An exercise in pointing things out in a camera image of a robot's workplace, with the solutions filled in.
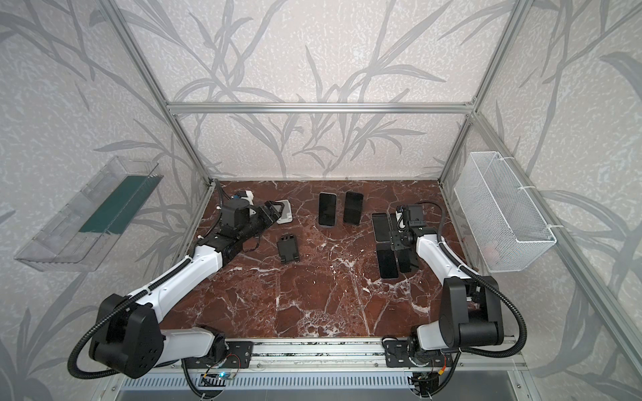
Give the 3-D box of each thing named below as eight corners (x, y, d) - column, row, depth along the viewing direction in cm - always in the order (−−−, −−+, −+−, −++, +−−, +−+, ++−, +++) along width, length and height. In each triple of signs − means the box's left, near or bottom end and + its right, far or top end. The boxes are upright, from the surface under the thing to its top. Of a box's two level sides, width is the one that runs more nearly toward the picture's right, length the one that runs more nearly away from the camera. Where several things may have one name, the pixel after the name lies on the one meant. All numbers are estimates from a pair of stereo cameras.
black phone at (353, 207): (343, 224, 107) (344, 202, 95) (345, 213, 111) (346, 191, 99) (359, 226, 106) (361, 204, 94) (361, 216, 110) (363, 193, 98)
